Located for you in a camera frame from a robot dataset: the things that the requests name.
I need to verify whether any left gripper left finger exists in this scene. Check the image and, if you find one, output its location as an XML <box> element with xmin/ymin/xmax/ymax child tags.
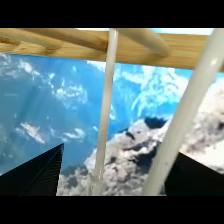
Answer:
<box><xmin>0</xmin><ymin>142</ymin><xmax>65</xmax><ymax>197</ymax></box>

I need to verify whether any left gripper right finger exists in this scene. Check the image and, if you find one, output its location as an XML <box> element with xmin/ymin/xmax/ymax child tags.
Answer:
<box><xmin>163</xmin><ymin>152</ymin><xmax>224</xmax><ymax>197</ymax></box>

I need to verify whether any white clothes hanger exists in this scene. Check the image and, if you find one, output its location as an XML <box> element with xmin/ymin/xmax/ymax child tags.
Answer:
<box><xmin>141</xmin><ymin>28</ymin><xmax>224</xmax><ymax>197</ymax></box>

